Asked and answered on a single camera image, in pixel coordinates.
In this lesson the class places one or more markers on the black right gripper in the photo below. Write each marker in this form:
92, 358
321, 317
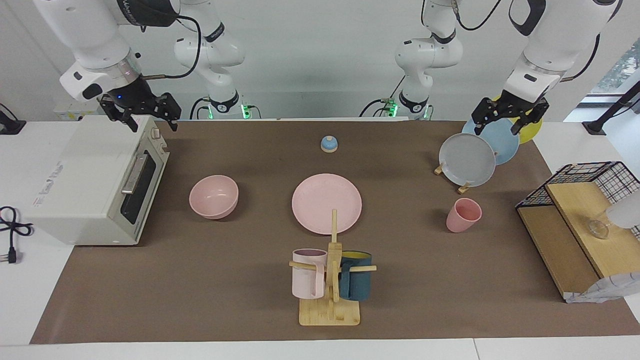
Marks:
137, 95

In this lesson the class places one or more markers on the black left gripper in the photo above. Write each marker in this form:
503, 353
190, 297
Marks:
512, 105

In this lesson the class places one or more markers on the pink bowl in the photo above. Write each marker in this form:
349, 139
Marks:
213, 197

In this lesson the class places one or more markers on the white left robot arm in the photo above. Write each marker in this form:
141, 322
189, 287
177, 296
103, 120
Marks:
550, 40

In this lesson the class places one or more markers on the yellow plate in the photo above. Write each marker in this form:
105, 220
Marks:
531, 131

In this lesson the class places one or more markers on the light blue plate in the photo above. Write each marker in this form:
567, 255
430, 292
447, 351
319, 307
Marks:
505, 145

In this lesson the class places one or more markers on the grey plate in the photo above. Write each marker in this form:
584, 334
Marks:
465, 160

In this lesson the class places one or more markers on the white power box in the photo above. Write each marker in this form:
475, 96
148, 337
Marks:
67, 114

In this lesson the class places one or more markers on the wooden plate rack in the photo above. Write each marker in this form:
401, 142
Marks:
463, 189

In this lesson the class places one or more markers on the white toaster oven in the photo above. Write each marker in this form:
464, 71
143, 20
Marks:
80, 180

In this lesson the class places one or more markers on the black clamp stand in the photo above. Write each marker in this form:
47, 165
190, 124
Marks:
612, 107

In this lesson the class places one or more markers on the window with tree view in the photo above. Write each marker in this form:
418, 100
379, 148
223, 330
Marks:
625, 65

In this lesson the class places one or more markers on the clear glass cup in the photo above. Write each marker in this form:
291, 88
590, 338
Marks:
598, 227

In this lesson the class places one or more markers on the translucent white container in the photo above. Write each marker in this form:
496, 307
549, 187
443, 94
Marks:
625, 212

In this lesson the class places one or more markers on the brown table mat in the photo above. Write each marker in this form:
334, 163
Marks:
200, 280

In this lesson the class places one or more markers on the small blue call bell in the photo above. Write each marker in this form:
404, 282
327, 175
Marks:
329, 145

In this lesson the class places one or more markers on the pink plate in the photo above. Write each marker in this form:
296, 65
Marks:
320, 200

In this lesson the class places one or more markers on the white crumpled paper bag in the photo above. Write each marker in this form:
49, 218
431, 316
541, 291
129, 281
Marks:
607, 290

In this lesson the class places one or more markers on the dark teal mug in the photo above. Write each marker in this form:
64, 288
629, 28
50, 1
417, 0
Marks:
357, 285

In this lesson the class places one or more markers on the light pink mug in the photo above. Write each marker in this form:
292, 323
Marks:
305, 282

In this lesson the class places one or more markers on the wooden mug rack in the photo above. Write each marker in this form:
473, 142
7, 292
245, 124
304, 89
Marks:
330, 312

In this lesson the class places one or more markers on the black desk mount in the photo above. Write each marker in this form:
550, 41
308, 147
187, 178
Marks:
11, 127

